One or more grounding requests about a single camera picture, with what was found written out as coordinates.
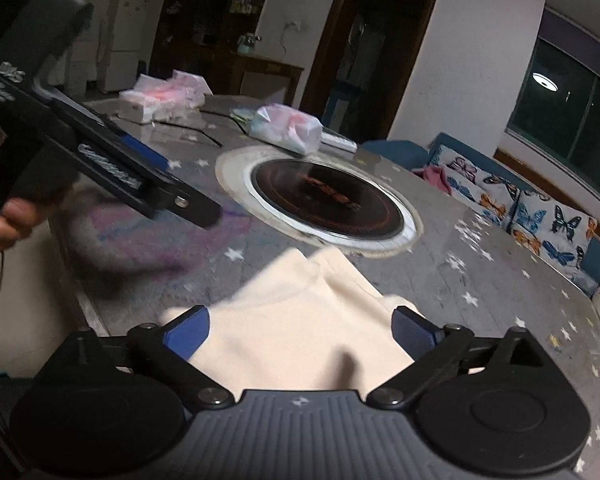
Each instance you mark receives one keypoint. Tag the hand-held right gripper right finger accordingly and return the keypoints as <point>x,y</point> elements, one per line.
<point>414,326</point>

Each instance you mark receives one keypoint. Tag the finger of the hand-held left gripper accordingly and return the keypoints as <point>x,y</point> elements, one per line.
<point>180,200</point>

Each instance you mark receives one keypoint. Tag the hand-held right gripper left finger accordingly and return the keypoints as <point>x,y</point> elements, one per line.
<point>191,331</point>

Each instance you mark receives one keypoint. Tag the cream garment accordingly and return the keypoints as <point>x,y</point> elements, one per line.
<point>300,320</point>

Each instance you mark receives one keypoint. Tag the person's left hand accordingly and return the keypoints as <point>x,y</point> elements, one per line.
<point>10,222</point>

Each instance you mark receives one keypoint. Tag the pink white tissue pack bundle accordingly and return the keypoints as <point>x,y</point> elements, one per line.
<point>162,97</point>

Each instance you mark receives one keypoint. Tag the white refrigerator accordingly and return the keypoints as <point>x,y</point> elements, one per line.
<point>125,45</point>

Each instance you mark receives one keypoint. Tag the plastic bag of tissue packs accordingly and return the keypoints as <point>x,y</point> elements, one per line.
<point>287,127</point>

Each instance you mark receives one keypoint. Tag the round black induction cooktop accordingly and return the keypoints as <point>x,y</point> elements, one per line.
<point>325,195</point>

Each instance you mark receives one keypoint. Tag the pink cloth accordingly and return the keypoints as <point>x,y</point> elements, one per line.
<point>437,178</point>

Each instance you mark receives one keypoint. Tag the wooden sideboard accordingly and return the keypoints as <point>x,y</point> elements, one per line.
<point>260,72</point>

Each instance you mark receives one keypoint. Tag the butterfly print pillow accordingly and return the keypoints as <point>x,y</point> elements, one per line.
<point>472,182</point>
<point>555,230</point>

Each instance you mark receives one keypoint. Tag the white remote control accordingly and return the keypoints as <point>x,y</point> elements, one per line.
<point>339,141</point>

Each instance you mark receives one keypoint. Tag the pale green kettle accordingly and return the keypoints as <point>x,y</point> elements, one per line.
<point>247,44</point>

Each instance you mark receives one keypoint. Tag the dark wooden shelf cabinet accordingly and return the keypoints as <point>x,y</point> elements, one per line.
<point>215,5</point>

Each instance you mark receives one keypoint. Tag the dark wooden doorway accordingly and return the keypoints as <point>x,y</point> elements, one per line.
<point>375,45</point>

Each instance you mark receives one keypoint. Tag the dark window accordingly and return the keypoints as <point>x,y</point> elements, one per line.
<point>565,105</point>

